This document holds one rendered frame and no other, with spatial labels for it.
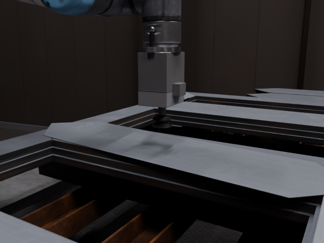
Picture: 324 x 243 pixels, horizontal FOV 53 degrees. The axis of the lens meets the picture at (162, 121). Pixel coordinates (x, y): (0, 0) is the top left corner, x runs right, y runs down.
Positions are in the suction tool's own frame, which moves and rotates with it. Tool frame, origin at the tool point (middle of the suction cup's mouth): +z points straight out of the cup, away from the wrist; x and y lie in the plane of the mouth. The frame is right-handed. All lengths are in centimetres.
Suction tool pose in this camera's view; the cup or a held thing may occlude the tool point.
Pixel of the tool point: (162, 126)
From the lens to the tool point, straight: 68.3
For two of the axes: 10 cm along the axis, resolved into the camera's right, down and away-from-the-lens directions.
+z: 0.0, 9.7, 2.2
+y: 4.5, -2.0, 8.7
